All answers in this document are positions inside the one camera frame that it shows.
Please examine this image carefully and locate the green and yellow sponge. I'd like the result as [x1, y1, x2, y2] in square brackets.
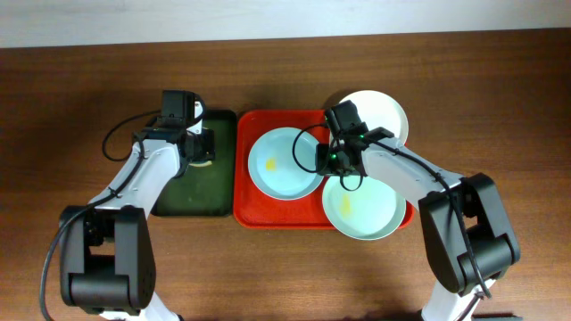
[188, 160, 212, 168]

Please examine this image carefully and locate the pale green plate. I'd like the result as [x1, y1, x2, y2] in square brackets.
[322, 177, 407, 241]

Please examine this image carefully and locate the light blue plate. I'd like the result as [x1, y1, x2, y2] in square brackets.
[247, 127, 323, 201]

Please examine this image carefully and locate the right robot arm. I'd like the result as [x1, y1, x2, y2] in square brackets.
[315, 128, 521, 320]

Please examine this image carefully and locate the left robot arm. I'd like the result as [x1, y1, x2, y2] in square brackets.
[56, 128, 215, 320]

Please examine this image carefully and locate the dark green plastic tray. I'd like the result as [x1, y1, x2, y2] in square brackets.
[152, 110, 237, 217]

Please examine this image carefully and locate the red plastic tray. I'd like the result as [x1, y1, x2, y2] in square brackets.
[232, 109, 415, 230]

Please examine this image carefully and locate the white plate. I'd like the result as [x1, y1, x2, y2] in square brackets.
[340, 90, 409, 144]

